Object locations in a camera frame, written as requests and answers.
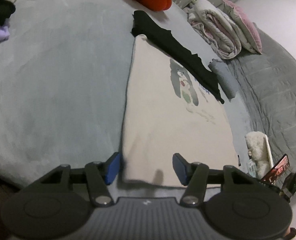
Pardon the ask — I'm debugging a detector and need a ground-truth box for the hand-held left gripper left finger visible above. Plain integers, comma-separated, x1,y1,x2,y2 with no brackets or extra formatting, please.
31,152,121,207

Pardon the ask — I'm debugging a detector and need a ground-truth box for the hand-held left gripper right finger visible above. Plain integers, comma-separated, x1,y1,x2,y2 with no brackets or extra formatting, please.
172,153,263,206

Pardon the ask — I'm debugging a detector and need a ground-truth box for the cream sweatshirt with black sleeves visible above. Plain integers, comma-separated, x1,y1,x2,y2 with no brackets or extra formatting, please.
120,10,241,188

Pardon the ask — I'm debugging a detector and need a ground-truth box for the smartphone with lit screen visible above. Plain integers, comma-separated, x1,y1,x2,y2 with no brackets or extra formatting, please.
260,154,290,184

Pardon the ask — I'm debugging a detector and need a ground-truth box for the white flat board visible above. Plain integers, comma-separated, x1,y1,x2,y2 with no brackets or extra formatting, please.
264,134,274,168

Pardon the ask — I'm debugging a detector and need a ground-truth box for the white plush toy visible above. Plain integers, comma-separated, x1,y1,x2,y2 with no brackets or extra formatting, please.
245,131,271,178

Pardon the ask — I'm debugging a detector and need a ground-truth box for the grey quilted bedspread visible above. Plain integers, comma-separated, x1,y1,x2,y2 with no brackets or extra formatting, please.
223,22,296,198

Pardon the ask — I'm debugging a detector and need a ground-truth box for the folded grey garment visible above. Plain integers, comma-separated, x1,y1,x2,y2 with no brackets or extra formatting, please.
208,59,238,99

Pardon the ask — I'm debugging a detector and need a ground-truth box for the folded grey and pink quilt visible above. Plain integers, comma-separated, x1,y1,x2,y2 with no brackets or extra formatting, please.
187,0,242,60

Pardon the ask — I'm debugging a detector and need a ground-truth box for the grey and pink pillow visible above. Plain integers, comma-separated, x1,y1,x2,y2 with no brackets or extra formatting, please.
221,0,262,55

